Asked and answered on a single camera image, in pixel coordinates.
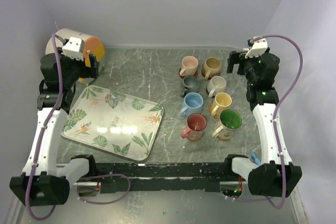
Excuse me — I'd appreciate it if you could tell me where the purple cable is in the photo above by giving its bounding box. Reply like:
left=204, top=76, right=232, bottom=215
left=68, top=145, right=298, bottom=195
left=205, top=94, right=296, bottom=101
left=225, top=34, right=303, bottom=210
left=26, top=33, right=131, bottom=221

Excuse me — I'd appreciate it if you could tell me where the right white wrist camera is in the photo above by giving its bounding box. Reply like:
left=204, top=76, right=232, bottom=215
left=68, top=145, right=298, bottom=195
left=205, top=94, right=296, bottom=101
left=245, top=37, right=268, bottom=58

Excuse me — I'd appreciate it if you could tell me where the smooth light wood coaster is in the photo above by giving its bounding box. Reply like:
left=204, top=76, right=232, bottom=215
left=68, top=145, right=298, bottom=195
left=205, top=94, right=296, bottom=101
left=187, top=136, right=203, bottom=142

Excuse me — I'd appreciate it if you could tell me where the hidden light wood coaster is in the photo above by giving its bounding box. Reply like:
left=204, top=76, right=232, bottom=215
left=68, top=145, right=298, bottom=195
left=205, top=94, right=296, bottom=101
left=217, top=136, right=231, bottom=142

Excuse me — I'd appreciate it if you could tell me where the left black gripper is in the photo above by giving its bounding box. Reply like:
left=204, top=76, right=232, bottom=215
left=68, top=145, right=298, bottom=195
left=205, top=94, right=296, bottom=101
left=55, top=47, right=99, bottom=88

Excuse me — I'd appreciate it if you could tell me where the grey mug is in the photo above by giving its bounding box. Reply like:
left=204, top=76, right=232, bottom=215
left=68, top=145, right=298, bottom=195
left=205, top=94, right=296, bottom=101
left=181, top=76, right=200, bottom=97

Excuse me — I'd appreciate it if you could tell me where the yellow mug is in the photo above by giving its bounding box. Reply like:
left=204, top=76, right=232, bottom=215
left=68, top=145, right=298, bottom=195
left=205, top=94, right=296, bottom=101
left=213, top=92, right=232, bottom=116

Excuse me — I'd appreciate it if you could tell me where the beige mug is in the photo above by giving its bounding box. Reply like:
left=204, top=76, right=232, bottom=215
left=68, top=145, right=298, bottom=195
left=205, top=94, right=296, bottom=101
left=206, top=76, right=226, bottom=98

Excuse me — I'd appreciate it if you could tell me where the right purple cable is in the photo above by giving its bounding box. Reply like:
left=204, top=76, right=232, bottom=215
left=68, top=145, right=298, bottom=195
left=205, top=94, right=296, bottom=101
left=225, top=34, right=303, bottom=210

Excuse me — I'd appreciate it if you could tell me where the tan brown mug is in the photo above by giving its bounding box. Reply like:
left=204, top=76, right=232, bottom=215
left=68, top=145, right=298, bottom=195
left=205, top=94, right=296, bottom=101
left=201, top=57, right=222, bottom=80

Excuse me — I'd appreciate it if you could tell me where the blue mug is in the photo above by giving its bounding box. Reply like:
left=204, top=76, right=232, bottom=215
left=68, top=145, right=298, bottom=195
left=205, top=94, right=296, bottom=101
left=180, top=92, right=204, bottom=116

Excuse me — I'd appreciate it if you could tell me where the pink mug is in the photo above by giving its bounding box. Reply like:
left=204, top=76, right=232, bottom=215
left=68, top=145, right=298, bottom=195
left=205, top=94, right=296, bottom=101
left=179, top=56, right=198, bottom=77

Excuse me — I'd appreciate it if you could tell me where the green floral tall mug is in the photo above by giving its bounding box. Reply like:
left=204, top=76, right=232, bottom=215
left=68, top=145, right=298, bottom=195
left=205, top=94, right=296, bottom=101
left=212, top=109, right=242, bottom=138

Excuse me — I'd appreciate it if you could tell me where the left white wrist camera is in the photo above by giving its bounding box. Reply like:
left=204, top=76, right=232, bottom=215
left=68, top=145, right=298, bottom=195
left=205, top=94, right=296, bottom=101
left=62, top=37, right=85, bottom=61

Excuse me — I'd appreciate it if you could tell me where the blue connector clip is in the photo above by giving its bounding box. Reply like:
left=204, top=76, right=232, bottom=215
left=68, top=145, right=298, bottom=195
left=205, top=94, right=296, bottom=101
left=250, top=152, right=261, bottom=166

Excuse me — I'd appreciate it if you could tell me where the red floral tall mug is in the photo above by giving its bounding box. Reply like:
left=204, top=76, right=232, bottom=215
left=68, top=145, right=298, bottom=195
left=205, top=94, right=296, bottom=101
left=180, top=113, right=207, bottom=139

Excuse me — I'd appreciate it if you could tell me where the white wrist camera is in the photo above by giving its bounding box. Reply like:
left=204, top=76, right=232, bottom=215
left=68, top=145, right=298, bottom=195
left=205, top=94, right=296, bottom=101
left=62, top=37, right=85, bottom=61
left=245, top=37, right=268, bottom=58

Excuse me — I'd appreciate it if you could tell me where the floral serving tray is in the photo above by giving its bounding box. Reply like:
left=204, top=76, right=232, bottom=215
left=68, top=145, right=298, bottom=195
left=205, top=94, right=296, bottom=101
left=62, top=85, right=164, bottom=161

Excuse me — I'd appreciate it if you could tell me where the large woven rattan coaster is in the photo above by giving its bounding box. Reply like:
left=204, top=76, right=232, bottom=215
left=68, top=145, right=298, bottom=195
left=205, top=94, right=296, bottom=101
left=208, top=102, right=219, bottom=119

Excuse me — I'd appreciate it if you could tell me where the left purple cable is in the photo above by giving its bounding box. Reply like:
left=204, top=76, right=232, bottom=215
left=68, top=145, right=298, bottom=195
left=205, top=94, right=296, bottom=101
left=26, top=33, right=131, bottom=221

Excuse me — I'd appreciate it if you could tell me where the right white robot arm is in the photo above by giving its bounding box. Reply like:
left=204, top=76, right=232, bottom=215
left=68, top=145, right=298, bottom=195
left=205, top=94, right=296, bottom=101
left=223, top=51, right=302, bottom=197

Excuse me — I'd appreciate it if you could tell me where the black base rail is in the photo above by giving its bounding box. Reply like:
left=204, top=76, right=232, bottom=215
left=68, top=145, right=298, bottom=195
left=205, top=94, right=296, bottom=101
left=96, top=161, right=239, bottom=194

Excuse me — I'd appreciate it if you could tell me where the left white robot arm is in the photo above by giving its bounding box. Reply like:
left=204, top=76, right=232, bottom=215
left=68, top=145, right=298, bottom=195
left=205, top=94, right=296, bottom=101
left=9, top=53, right=99, bottom=206

